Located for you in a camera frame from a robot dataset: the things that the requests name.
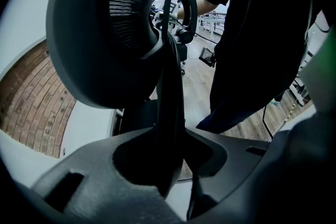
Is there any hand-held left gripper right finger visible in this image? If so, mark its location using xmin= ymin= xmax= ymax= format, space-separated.
xmin=185 ymin=127 xmax=272 ymax=220

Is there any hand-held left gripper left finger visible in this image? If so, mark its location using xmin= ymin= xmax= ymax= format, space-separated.
xmin=31 ymin=126 xmax=185 ymax=224

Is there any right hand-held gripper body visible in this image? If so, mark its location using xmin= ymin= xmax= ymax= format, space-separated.
xmin=153 ymin=0 xmax=182 ymax=30

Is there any black office chair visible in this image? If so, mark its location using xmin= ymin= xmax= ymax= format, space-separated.
xmin=46 ymin=0 xmax=218 ymax=220
xmin=175 ymin=43 xmax=189 ymax=76

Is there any person's right forearm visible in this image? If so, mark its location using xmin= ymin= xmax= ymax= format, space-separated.
xmin=195 ymin=0 xmax=227 ymax=17

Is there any black waist screen device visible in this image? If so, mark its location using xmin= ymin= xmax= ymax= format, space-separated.
xmin=198 ymin=46 xmax=217 ymax=68

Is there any white desk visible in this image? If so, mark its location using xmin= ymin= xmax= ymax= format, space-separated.
xmin=59 ymin=101 xmax=124 ymax=163

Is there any person in black clothes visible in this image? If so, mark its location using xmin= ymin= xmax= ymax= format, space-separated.
xmin=195 ymin=0 xmax=330 ymax=134

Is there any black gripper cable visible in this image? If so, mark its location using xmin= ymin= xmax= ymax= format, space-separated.
xmin=180 ymin=21 xmax=219 ymax=45
xmin=261 ymin=104 xmax=274 ymax=140

